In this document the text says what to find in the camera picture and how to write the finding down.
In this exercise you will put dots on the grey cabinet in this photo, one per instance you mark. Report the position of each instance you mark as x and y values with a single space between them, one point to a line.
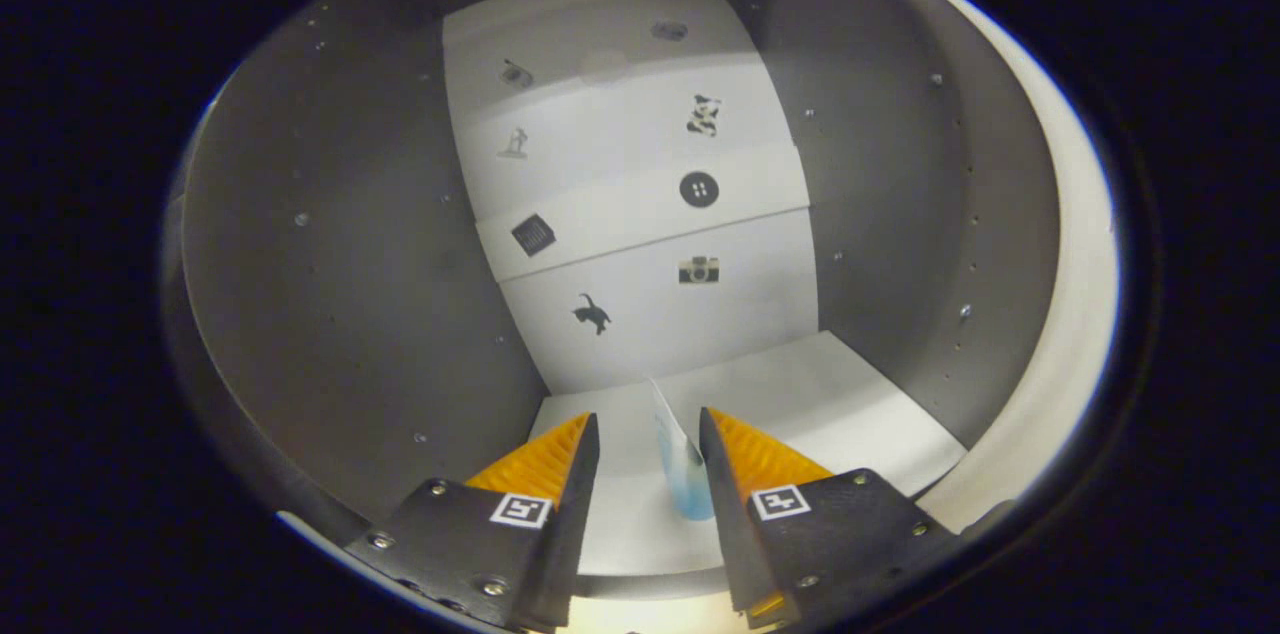
350 264

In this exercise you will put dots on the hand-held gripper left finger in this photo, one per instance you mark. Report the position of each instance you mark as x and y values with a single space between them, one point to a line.
570 534

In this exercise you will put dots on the white cabinet door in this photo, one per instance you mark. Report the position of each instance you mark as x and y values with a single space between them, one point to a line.
1080 314

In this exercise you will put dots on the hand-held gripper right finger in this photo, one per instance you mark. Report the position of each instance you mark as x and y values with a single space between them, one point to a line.
735 534

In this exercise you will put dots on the blue white triangular packet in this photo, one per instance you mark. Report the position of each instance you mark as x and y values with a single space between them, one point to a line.
688 484

